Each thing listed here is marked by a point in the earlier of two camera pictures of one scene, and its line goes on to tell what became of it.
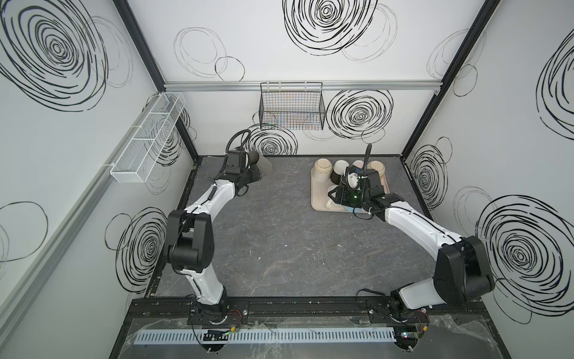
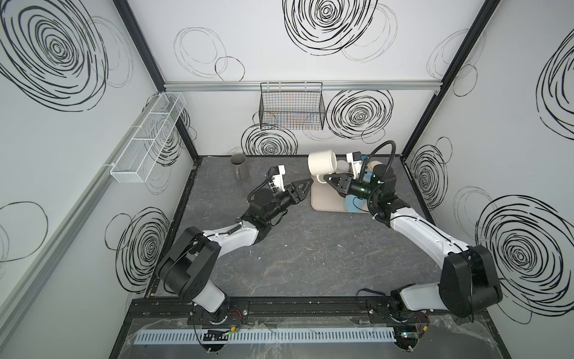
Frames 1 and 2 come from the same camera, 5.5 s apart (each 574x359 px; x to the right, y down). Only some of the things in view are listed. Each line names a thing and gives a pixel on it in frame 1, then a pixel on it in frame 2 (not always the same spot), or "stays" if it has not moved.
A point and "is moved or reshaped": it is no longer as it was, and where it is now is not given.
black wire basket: x=291 y=106 stays
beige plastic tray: x=320 y=190 stays
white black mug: x=338 y=170 stays
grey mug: x=263 y=164 is moved or reshaped
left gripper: x=235 y=162 -> x=291 y=196
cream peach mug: x=377 y=165 stays
